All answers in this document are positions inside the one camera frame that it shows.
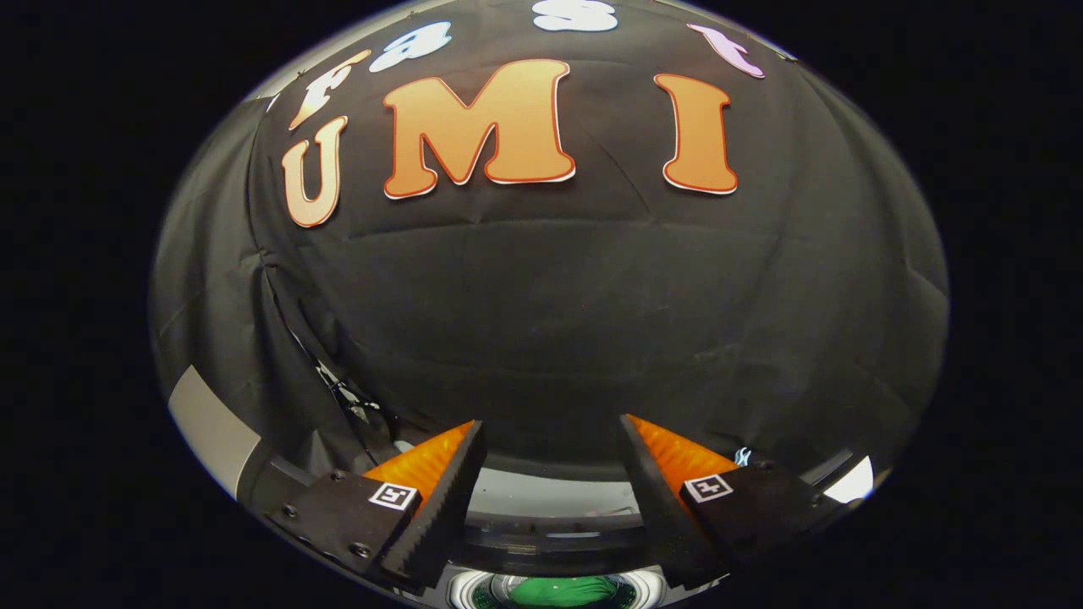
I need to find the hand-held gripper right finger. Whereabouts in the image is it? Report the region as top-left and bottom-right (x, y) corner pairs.
(619, 414), (855, 589)

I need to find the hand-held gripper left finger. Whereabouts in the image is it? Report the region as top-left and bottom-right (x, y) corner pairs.
(267, 420), (489, 593)

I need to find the green polo shirt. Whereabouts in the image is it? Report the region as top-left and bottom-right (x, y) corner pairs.
(506, 575), (623, 608)

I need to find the white flat board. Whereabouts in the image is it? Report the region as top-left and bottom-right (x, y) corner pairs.
(823, 455), (874, 505)

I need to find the black backdrop cloth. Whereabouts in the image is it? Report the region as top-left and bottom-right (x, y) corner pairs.
(151, 0), (950, 508)

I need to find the grey flat board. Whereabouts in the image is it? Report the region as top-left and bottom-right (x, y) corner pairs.
(168, 365), (265, 500)

